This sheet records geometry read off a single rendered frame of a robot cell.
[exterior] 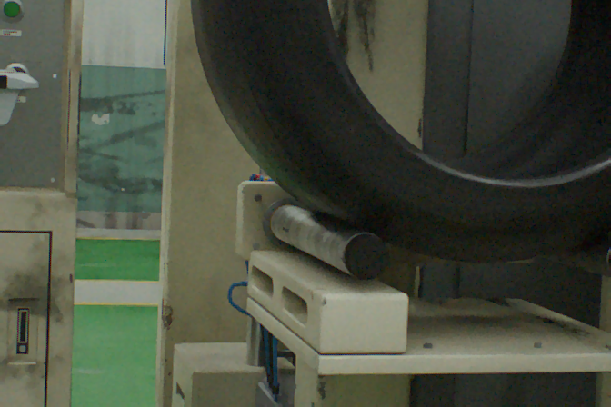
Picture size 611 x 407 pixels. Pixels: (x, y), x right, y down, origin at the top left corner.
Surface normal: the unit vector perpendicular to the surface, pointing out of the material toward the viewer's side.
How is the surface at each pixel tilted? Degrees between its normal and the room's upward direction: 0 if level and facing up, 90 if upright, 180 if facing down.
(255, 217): 90
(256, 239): 90
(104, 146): 90
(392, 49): 90
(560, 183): 100
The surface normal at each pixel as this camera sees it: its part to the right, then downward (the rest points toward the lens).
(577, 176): 0.29, 0.24
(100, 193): 0.17, 0.06
